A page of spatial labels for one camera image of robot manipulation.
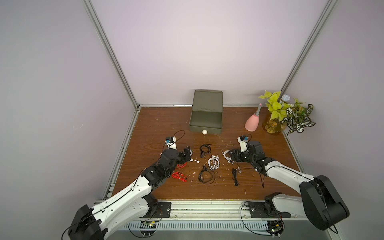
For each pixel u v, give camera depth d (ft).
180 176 2.75
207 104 3.03
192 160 2.95
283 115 2.72
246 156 2.47
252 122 3.29
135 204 1.96
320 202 1.35
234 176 2.74
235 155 2.61
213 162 2.94
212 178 2.71
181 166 2.86
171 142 2.21
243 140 2.61
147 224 2.37
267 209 2.13
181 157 2.30
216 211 2.45
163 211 2.38
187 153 2.33
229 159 2.89
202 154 3.03
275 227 2.28
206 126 2.96
